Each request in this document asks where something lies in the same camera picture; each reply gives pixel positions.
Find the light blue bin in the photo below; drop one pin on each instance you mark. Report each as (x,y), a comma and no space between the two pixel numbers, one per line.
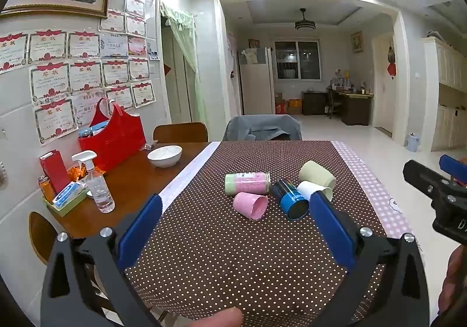
(412,143)

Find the orange cardboard box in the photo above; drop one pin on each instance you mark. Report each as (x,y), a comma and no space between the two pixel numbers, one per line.
(294,106)

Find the pale green cup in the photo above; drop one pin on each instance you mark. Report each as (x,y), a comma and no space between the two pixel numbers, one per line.
(316,174)

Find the wooden chair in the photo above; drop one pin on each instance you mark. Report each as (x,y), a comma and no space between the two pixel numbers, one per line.
(180,132)
(42,236)

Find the small framed picture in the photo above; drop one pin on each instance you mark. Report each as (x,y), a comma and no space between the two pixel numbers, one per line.
(356,42)

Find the white cup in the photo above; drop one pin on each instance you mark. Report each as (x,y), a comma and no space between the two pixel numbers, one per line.
(315,191)

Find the wall of award certificates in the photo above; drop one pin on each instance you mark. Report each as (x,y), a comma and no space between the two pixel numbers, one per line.
(84,64)

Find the white refrigerator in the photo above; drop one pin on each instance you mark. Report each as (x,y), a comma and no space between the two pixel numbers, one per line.
(255,81)

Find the person's right hand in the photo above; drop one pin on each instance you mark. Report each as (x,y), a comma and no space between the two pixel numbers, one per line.
(454,276)

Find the cream wall cabinet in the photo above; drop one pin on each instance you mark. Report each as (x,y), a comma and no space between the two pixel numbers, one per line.
(447,93)

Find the person's left hand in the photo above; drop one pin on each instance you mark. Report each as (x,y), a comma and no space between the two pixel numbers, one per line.
(219,318)

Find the white door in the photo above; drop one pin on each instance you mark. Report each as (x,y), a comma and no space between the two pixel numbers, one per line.
(383,86)

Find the red door ornament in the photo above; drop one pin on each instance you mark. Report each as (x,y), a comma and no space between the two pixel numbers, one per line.
(391,64)

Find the red cardboard box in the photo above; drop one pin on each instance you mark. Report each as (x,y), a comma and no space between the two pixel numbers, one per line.
(280,107)

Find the brown polka dot tablecloth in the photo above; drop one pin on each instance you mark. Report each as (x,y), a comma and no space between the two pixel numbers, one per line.
(233,257)

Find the dark desk chair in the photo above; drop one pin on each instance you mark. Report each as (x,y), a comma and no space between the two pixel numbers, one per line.
(332,102)

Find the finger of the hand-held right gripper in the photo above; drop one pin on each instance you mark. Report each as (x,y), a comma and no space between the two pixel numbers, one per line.
(450,163)
(421,175)

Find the white bowl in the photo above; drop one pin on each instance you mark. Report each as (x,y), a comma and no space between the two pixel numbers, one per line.
(165,155)

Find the green tray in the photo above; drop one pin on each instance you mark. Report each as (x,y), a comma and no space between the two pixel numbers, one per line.
(67,203)

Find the dark blue cup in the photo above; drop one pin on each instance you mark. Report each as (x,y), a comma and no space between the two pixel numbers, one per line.
(292,199)

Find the grey jacket on chair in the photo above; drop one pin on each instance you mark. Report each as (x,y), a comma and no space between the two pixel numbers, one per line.
(262,128)

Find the red gift bag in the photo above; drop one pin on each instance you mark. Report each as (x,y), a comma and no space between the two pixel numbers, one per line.
(113,139)

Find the blue and white packet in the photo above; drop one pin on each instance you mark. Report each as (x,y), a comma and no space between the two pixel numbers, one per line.
(69,192)

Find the pink checked tablecloth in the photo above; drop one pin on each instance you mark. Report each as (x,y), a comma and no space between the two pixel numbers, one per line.
(375,195)

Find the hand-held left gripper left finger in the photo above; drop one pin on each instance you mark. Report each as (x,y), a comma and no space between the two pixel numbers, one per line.
(140,232)

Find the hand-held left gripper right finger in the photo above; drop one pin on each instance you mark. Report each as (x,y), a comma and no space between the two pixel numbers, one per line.
(332,228)

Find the orange snack packet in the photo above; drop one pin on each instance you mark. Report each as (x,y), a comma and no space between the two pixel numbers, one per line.
(78,172)

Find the dark wooden desk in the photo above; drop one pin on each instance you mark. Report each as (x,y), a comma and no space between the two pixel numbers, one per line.
(341,102)

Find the orange can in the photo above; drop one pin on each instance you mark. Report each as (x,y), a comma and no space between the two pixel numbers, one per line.
(45,185)

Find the clear spray bottle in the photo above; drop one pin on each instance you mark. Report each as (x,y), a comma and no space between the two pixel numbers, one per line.
(97,184)

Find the green door curtain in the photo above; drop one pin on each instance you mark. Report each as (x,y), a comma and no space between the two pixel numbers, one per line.
(184,57)

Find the ceiling fan lamp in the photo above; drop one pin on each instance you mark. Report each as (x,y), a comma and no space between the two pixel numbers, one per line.
(304,22)

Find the pink and green labelled cup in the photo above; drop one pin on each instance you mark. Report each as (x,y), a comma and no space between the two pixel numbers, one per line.
(248,183)

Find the window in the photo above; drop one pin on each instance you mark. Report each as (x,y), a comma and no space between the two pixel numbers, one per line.
(297,59)

